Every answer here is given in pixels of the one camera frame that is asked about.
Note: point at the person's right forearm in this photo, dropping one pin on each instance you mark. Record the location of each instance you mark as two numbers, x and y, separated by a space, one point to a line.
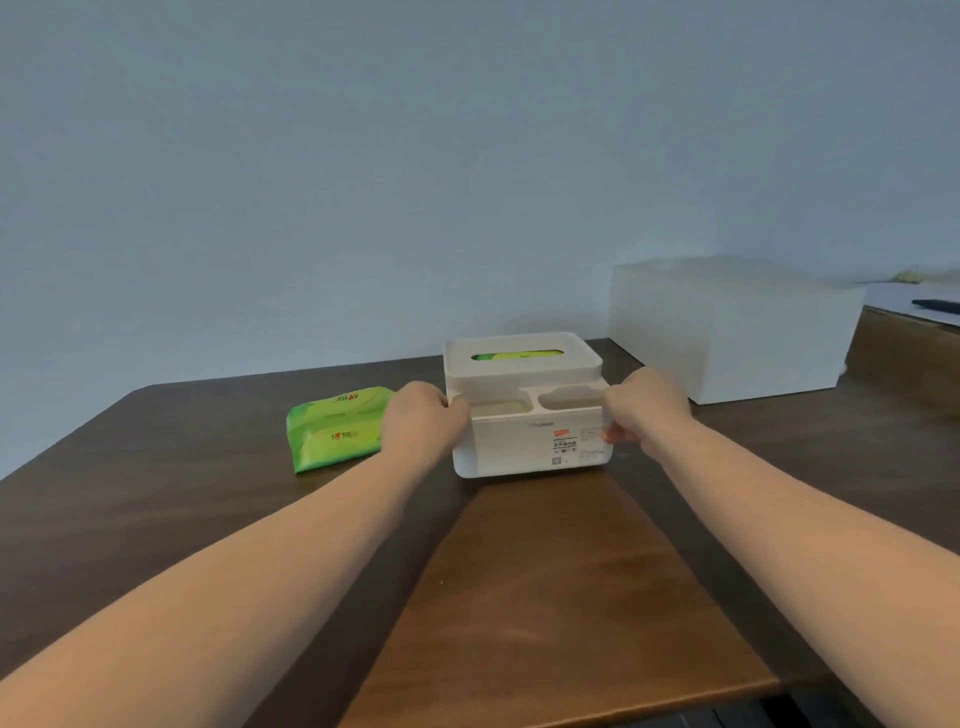
817 570

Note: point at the green tissue pack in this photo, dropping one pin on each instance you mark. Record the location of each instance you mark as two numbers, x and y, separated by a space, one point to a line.
339 427
517 355

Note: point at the person's left thumb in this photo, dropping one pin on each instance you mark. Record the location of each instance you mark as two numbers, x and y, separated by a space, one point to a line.
457 405

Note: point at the person's right thumb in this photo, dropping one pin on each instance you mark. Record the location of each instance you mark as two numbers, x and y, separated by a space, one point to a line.
619 433

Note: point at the person's right hand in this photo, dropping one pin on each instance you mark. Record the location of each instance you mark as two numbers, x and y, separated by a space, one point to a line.
646 409

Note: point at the white side table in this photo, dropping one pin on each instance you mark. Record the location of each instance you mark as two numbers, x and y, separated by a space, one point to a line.
919 304

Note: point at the large white box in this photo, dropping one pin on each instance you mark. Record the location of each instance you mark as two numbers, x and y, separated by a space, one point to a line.
731 326

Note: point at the person's left hand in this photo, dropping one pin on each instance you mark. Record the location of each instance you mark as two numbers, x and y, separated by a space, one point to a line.
418 424

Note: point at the black pen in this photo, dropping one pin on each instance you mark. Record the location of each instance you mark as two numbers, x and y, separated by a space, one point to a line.
936 305

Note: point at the small yellow-green object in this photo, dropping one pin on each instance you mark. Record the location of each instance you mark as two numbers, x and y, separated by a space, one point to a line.
909 277

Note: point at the white tissue box organizer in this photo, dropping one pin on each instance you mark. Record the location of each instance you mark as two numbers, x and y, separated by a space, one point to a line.
534 420

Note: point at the person's left forearm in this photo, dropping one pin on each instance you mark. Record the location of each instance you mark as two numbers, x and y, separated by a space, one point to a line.
195 592

